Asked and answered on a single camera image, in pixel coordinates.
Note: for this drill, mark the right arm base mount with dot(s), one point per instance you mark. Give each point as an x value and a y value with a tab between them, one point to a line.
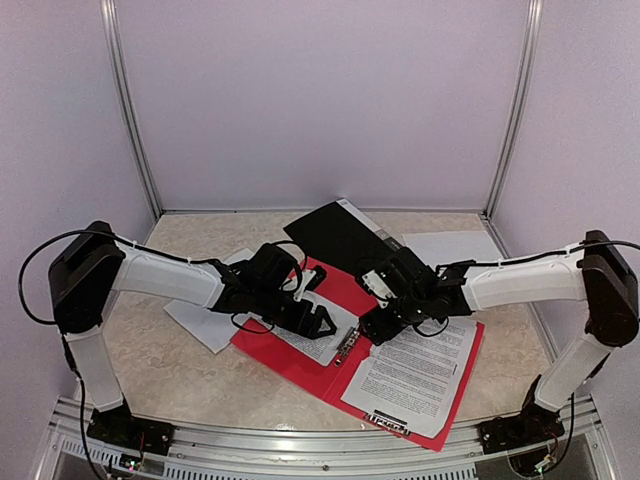
508	433

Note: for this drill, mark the aluminium frame post right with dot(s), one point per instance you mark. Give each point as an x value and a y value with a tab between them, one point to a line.
517	106

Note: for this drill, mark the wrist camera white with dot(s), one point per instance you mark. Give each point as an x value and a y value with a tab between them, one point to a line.
373	284
311	279

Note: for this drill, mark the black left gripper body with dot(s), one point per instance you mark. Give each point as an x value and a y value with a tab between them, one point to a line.
267	307

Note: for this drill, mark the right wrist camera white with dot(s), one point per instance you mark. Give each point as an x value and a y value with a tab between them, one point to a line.
373	284

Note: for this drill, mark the aluminium frame post left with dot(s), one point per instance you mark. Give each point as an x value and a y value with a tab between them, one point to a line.
109	15

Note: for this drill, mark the printed paper sheet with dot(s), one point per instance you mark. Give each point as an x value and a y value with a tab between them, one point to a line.
416	378
321	350

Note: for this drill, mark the blank white paper sheet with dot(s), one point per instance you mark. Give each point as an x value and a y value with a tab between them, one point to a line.
436	248

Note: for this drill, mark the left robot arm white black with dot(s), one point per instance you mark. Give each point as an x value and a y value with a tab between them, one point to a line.
99	270

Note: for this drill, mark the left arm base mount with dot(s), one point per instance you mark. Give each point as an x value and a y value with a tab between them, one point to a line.
119	427

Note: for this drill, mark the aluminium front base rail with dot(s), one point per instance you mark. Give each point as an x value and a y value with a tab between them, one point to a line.
216	452

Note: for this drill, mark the black clip file folder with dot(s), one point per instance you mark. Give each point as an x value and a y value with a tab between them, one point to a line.
339	234

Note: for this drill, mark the metal folder clip bottom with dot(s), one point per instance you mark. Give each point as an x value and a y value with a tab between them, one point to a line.
388	422

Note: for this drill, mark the aluminium frame post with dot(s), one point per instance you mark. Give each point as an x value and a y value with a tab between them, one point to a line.
109	15
517	106

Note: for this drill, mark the red clip file folder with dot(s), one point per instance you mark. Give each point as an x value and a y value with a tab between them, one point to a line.
346	301

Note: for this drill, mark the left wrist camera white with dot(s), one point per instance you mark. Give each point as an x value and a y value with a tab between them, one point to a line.
311	279

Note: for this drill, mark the blank paper sheet left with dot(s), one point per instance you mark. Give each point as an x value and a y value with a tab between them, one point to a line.
211	329

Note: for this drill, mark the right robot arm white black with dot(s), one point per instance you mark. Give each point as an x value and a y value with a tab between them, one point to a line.
591	280

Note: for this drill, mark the metal folder clip spine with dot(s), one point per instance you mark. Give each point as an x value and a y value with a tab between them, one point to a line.
346	346

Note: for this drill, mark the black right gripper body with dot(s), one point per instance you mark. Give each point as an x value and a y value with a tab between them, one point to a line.
411	312

